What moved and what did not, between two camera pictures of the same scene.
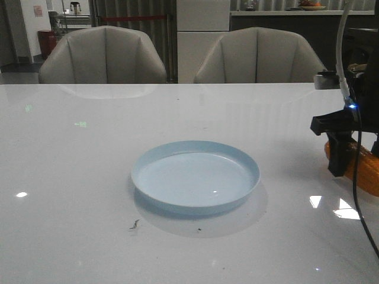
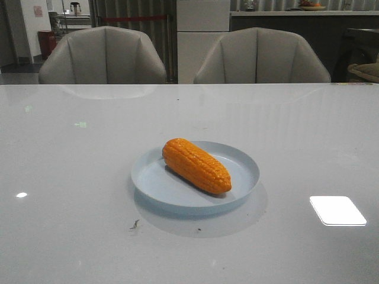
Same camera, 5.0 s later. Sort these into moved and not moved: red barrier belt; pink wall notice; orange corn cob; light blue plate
Moved: orange corn cob
Not moved: light blue plate; pink wall notice; red barrier belt
